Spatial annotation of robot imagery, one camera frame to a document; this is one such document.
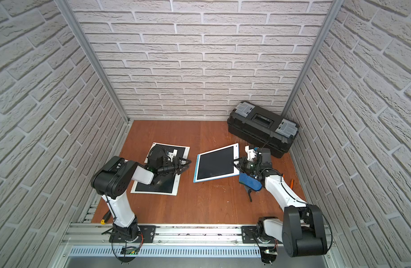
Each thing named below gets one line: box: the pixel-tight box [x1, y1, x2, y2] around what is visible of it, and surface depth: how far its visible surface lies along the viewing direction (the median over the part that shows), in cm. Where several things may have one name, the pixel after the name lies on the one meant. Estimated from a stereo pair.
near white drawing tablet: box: [130, 173, 181, 196], surface depth 89 cm
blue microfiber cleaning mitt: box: [239, 171, 263, 192], surface depth 89 cm
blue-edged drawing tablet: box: [193, 142, 241, 184], surface depth 91 cm
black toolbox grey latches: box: [226, 101, 300, 159], surface depth 98 cm
